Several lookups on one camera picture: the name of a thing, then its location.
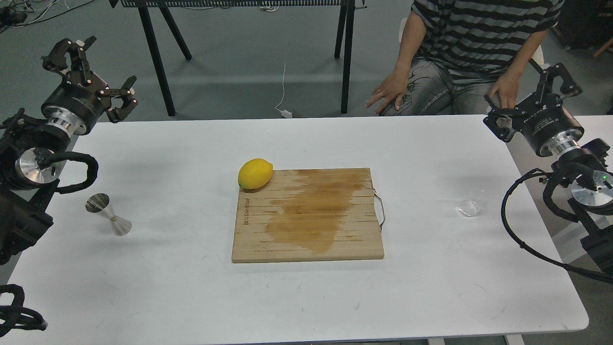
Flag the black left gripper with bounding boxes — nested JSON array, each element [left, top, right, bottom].
[[41, 36, 138, 136]]

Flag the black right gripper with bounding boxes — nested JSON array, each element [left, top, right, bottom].
[[483, 63, 585, 158]]

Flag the small clear glass cup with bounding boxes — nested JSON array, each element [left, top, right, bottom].
[[457, 188, 488, 218]]

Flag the steel double jigger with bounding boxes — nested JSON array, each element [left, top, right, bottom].
[[85, 194, 132, 236]]

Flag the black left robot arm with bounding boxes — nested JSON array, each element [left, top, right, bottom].
[[0, 36, 138, 265]]

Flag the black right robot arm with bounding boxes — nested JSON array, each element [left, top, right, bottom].
[[483, 59, 613, 284]]

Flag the person's left hand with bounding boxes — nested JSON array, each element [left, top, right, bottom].
[[488, 70, 522, 109]]

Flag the person's right hand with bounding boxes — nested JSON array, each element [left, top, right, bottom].
[[365, 67, 411, 115]]

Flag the white chair armrest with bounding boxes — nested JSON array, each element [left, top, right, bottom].
[[528, 45, 546, 73]]

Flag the person in striped shirt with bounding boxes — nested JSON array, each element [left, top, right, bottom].
[[380, 0, 564, 116]]

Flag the black trestle table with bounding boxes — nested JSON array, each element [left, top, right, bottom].
[[108, 0, 368, 117]]

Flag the yellow lemon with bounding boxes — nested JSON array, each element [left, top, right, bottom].
[[237, 159, 273, 190]]

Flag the wooden cutting board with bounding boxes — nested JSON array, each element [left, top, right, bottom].
[[231, 168, 385, 264]]

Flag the white cable with plug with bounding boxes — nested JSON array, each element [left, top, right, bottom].
[[275, 34, 294, 119]]

